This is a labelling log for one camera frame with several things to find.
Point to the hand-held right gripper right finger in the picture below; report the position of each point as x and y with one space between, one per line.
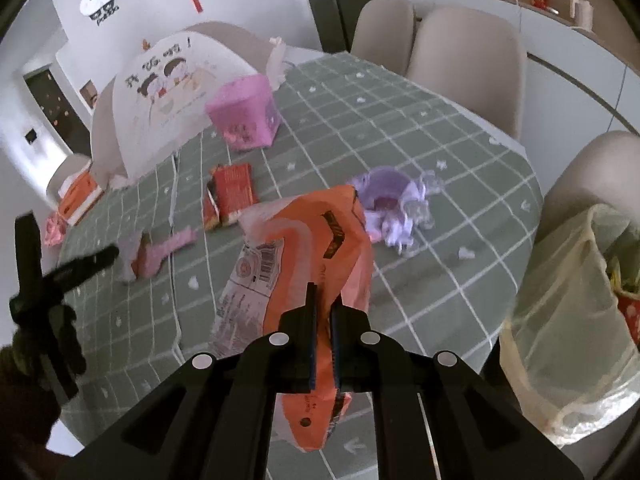
336 350

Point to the white printed food cover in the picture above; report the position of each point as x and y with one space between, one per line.
160 110

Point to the dark door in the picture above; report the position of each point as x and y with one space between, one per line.
55 110

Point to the red snack packet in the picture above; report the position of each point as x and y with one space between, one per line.
232 190

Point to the translucent white trash bag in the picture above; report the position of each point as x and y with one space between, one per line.
560 320

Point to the white paper scrap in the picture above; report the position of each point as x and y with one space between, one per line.
466 252

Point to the clear plastic wrap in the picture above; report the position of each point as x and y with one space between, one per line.
425 200

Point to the crumpled pink tissue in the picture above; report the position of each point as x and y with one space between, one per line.
54 230

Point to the yellow packet with red label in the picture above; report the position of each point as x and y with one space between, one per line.
629 310

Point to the dark tall panel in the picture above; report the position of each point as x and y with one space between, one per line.
340 0

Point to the small brown wall picture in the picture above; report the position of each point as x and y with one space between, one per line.
89 94

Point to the pink paper box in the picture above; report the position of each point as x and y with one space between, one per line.
245 110

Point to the white sideboard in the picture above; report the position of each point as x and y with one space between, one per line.
565 75

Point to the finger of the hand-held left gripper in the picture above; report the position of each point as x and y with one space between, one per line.
82 267
27 245

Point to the orange tissue box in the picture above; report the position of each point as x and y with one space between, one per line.
77 197

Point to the purple plastic wrapper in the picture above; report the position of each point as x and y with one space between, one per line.
385 200

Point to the orange plastic bag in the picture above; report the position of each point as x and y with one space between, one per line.
310 245

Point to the pink wrapper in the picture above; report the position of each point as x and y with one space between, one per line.
167 247

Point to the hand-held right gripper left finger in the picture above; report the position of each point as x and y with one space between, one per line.
311 345

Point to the person's left hand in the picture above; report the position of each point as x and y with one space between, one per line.
57 335

